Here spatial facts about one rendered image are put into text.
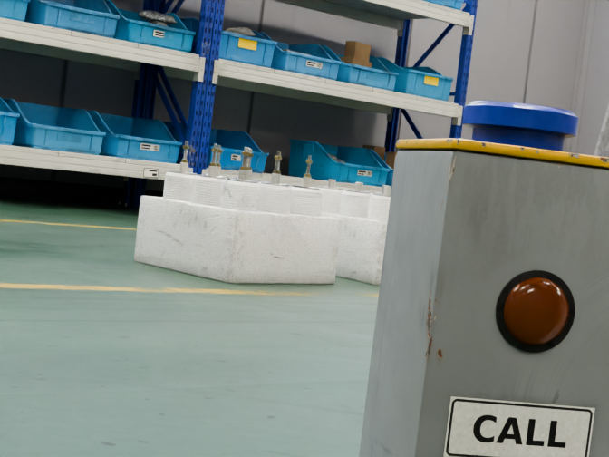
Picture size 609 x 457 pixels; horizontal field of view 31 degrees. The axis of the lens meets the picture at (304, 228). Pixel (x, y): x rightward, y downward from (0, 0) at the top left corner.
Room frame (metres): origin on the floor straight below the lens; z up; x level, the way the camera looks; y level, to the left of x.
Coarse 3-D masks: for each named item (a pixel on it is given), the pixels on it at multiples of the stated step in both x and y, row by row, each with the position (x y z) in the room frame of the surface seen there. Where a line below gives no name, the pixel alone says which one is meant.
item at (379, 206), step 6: (384, 186) 3.21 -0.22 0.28; (384, 192) 3.21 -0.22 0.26; (390, 192) 3.21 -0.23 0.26; (372, 198) 3.19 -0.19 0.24; (378, 198) 3.18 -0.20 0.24; (384, 198) 3.17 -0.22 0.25; (390, 198) 3.18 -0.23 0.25; (372, 204) 3.19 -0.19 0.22; (378, 204) 3.18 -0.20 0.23; (384, 204) 3.17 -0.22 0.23; (372, 210) 3.19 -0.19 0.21; (378, 210) 3.18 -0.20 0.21; (384, 210) 3.17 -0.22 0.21; (372, 216) 3.18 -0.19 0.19; (378, 216) 3.18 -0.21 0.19; (384, 216) 3.17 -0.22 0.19
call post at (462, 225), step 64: (448, 192) 0.35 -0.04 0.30; (512, 192) 0.36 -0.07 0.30; (576, 192) 0.36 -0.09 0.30; (384, 256) 0.42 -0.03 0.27; (448, 256) 0.35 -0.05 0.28; (512, 256) 0.36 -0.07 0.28; (576, 256) 0.36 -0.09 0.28; (384, 320) 0.40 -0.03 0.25; (448, 320) 0.35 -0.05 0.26; (576, 320) 0.36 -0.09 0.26; (384, 384) 0.39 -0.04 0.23; (448, 384) 0.35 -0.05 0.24; (512, 384) 0.36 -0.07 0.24; (576, 384) 0.36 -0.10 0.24; (384, 448) 0.38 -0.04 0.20; (448, 448) 0.35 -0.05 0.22; (512, 448) 0.36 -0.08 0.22; (576, 448) 0.36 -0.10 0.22
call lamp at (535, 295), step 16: (528, 288) 0.35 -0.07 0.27; (544, 288) 0.35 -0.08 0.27; (560, 288) 0.36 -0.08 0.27; (512, 304) 0.35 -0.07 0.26; (528, 304) 0.35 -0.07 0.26; (544, 304) 0.35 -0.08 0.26; (560, 304) 0.36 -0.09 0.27; (512, 320) 0.35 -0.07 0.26; (528, 320) 0.35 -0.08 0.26; (544, 320) 0.35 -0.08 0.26; (560, 320) 0.36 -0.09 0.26; (528, 336) 0.35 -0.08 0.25; (544, 336) 0.36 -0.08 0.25
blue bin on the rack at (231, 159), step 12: (216, 132) 6.04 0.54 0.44; (228, 132) 5.96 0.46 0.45; (240, 132) 5.88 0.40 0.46; (228, 144) 5.94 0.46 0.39; (240, 144) 5.87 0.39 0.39; (252, 144) 5.79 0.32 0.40; (216, 156) 5.48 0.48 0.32; (228, 156) 5.53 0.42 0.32; (240, 156) 5.57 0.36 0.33; (264, 156) 5.67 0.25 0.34; (228, 168) 5.54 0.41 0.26; (252, 168) 5.63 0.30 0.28; (264, 168) 5.68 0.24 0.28
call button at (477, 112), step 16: (464, 112) 0.39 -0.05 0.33; (480, 112) 0.38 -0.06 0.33; (496, 112) 0.38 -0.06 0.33; (512, 112) 0.37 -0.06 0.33; (528, 112) 0.37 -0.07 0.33; (544, 112) 0.37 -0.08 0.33; (560, 112) 0.38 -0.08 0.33; (480, 128) 0.39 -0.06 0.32; (496, 128) 0.38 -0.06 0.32; (512, 128) 0.38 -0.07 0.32; (528, 128) 0.37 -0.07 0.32; (544, 128) 0.37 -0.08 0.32; (560, 128) 0.38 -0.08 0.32; (576, 128) 0.38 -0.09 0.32; (512, 144) 0.38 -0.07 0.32; (528, 144) 0.38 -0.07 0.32; (544, 144) 0.38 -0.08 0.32; (560, 144) 0.38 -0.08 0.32
